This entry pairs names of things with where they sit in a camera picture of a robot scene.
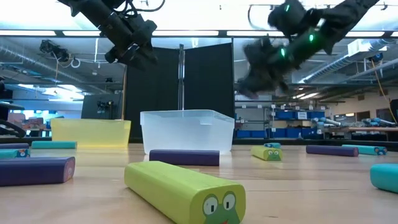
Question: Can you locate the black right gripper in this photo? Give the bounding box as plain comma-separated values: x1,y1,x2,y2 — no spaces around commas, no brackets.
238,36,290,100

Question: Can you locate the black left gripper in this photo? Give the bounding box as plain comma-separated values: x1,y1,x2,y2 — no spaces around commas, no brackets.
104,37,159,71

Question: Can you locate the green frog wooden block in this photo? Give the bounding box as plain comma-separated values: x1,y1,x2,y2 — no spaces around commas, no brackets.
124,161,247,224
250,145,284,162

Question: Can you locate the purple wooden block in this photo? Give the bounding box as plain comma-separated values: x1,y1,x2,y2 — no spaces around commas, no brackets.
0,156,76,187
0,142,30,150
149,149,221,167
305,144,359,157

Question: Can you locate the black folding partition screen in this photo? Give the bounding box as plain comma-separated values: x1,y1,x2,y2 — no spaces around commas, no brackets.
125,42,235,142

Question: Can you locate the shelving with blue bins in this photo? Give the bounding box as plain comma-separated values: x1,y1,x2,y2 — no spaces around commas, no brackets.
235,104,326,140

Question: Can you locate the clear plastic bin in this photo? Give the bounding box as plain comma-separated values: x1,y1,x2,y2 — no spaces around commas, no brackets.
139,109,236,156

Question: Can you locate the black ceiling-hung device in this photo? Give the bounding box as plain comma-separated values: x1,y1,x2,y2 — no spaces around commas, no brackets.
39,39,71,63

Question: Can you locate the yellow translucent plastic bin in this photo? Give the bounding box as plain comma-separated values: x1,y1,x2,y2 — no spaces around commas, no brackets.
50,118,132,149

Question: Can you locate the wooden workbench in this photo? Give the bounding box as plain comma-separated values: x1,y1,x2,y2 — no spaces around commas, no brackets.
325,124,398,141

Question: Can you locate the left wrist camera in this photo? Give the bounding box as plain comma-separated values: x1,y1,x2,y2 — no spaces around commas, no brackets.
132,14,159,47

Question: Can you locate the black aluminium table frame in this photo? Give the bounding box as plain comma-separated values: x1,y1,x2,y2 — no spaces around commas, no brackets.
0,136,398,147

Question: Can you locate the black overhead frame beam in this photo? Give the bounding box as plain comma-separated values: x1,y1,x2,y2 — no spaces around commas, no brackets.
0,29,398,39

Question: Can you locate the silver ceiling duct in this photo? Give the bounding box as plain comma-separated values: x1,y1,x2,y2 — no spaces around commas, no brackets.
298,46,398,85

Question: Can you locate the yellow hanging cable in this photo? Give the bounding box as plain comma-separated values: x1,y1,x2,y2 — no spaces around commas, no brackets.
370,58,398,124

